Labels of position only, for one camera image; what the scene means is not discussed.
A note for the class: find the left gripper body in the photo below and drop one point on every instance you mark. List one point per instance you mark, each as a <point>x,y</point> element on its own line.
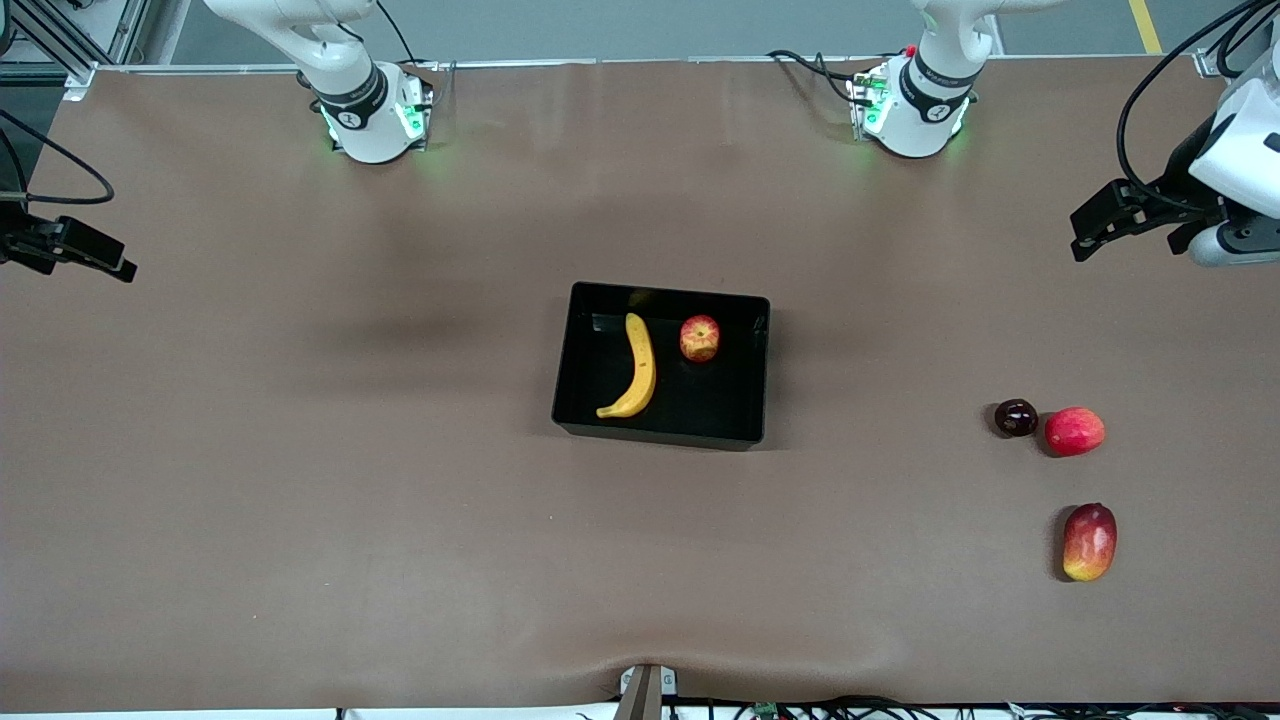
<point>1178,187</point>

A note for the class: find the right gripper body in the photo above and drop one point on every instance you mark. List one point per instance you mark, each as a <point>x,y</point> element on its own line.
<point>22,243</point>

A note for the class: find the red yellow striped apple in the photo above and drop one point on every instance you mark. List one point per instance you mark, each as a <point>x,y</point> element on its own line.
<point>700,340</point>

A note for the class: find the black plastic box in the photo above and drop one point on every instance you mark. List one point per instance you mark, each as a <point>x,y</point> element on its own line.
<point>720,410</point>

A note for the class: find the yellow banana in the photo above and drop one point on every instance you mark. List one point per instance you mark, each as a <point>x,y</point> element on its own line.
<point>645,370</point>

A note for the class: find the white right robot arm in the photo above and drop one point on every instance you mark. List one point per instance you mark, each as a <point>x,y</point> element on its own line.
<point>360,110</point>

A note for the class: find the pink red round fruit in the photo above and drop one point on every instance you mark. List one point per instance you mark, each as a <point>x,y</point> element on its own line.
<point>1075,432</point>

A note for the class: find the dark purple plum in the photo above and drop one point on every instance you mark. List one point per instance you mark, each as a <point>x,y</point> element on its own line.
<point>1016,418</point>

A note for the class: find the brown table mat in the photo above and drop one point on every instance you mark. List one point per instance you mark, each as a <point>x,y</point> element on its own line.
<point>200,550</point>

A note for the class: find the red yellow mango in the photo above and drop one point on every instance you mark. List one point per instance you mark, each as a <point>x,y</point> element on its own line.
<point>1090,545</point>

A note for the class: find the brown table edge clamp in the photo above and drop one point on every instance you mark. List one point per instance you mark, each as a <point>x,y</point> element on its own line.
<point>645,695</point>

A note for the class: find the aluminium frame profile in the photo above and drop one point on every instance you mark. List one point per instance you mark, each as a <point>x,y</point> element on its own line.
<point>1210,62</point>
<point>60,40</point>

